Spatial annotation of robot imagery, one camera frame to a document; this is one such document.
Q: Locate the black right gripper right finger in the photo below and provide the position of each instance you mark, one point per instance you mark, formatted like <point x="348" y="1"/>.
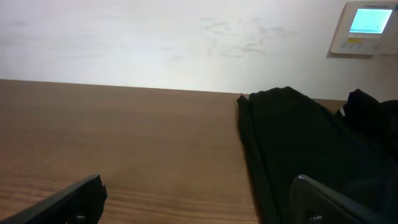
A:
<point x="313" y="202"/>

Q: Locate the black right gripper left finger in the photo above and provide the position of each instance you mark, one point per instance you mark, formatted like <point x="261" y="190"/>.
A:
<point x="82" y="202"/>

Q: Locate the black garment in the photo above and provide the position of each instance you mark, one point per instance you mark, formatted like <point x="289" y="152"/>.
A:
<point x="285" y="133"/>
<point x="373" y="119"/>

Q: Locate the white wall control panel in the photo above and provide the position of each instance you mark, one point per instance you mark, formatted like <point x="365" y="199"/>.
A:
<point x="366" y="28"/>

